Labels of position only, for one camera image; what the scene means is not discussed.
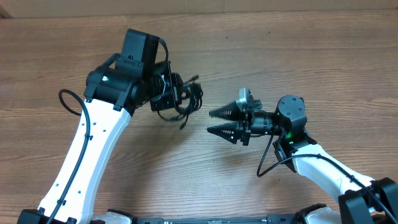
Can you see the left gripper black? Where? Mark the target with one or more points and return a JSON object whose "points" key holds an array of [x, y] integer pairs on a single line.
{"points": [[174, 98]]}

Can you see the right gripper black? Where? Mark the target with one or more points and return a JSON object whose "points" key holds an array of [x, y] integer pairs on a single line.
{"points": [[239, 129]]}

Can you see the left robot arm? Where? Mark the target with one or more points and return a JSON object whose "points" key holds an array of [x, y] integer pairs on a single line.
{"points": [[113, 92]]}

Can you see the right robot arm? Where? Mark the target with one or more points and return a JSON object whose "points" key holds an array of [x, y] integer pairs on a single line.
{"points": [[361, 199]]}

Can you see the cardboard backdrop panel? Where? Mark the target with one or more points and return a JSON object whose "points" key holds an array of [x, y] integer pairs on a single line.
{"points": [[15, 9]]}

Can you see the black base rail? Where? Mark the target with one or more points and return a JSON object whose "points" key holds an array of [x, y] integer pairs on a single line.
{"points": [[268, 219]]}

